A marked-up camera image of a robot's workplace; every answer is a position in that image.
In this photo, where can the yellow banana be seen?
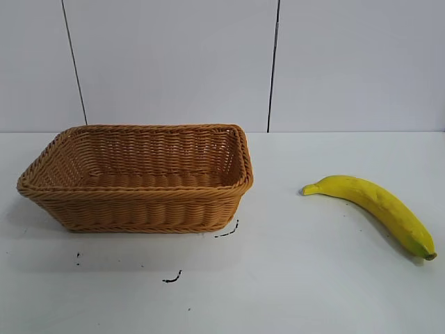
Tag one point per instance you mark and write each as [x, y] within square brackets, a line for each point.
[389, 205]

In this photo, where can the brown woven wicker basket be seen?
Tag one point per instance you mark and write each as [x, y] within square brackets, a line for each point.
[139, 208]

